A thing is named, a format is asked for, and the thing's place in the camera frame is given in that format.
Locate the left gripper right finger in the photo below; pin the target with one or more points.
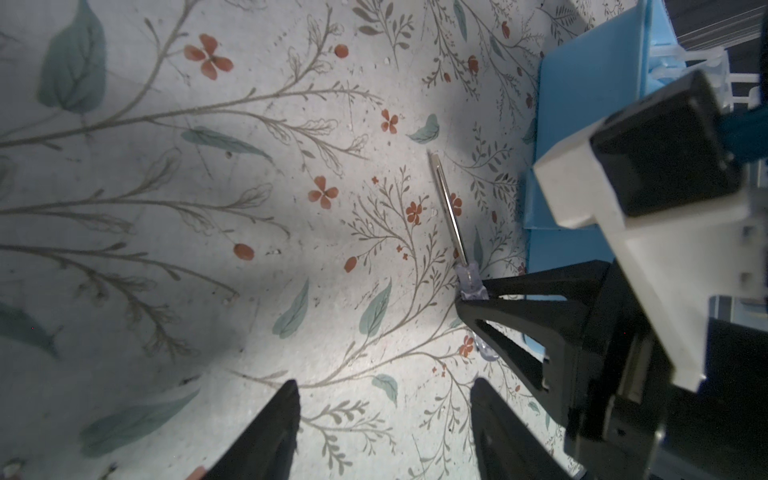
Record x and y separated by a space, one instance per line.
504 447

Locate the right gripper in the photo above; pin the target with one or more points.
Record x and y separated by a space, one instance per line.
634 423

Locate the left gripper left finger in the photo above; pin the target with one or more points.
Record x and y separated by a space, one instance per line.
265 449

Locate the clear handled screwdriver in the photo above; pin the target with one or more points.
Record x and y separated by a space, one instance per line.
470 284

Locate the blue plastic tool box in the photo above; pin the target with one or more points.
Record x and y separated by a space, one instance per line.
596 76

